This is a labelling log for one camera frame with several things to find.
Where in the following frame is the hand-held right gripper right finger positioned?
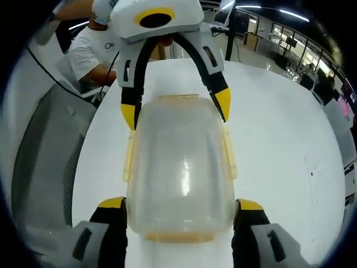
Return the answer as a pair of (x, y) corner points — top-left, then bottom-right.
(233, 197), (311, 268)

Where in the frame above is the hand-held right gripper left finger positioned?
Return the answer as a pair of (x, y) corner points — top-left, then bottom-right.
(62, 196), (129, 268)

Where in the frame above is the clear plastic food container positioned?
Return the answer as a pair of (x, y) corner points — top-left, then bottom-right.
(122, 94), (239, 243)

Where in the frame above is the black stand pole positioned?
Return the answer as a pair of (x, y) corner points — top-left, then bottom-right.
(224, 5), (235, 61)

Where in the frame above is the light wooden cabinet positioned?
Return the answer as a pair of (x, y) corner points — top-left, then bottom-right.
(244, 31), (259, 51)

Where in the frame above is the grey mesh office chair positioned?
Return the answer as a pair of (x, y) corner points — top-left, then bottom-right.
(11, 83), (97, 227)

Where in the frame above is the black cable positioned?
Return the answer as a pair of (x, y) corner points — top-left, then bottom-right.
(26, 46), (98, 109)
(99, 50), (121, 98)

